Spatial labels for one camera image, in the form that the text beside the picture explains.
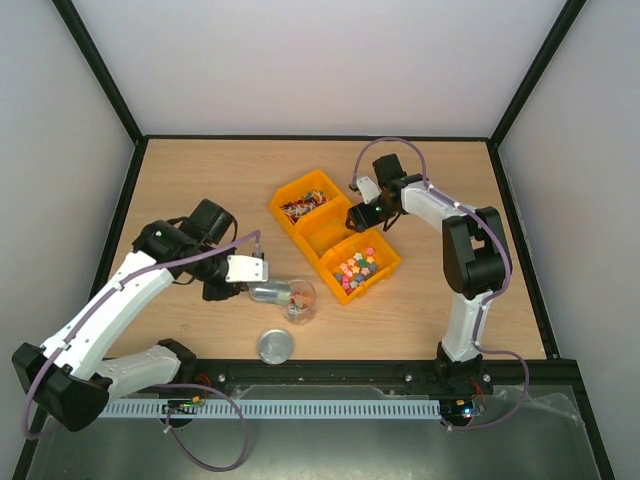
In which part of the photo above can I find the yellow bin with lollipops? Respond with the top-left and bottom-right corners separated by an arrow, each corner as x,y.
269,170 -> 344,233

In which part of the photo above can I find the yellow bin with star candies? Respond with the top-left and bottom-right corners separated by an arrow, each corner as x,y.
318,230 -> 401,305

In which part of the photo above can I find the metal candy scoop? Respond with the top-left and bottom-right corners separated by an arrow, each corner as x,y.
248,281 -> 292,306

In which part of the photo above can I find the round metal jar lid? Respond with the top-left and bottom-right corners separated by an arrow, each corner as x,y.
257,329 -> 295,365

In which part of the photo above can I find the clear glass jar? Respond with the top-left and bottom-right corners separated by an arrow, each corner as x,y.
284,279 -> 316,325

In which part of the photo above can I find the yellow bin with popsicle candies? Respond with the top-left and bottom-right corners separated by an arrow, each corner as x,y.
291,198 -> 356,269

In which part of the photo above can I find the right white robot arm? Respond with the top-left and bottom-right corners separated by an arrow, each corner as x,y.
345,154 -> 512,392

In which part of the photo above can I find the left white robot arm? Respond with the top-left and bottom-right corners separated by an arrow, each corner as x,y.
11,199 -> 243,432

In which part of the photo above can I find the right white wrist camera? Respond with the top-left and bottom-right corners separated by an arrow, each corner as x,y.
349,176 -> 380,204

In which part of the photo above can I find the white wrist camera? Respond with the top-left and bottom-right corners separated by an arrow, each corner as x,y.
225,255 -> 269,283
349,176 -> 380,204

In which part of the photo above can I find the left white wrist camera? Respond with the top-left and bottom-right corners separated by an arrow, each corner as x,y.
225,255 -> 269,283

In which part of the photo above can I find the black aluminium frame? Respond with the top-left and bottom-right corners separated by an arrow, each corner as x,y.
11,0 -> 616,480

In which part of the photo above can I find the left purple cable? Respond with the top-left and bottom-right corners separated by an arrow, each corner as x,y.
19,229 -> 264,471

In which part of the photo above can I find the grey slotted cable duct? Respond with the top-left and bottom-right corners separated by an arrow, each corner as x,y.
100,398 -> 441,420

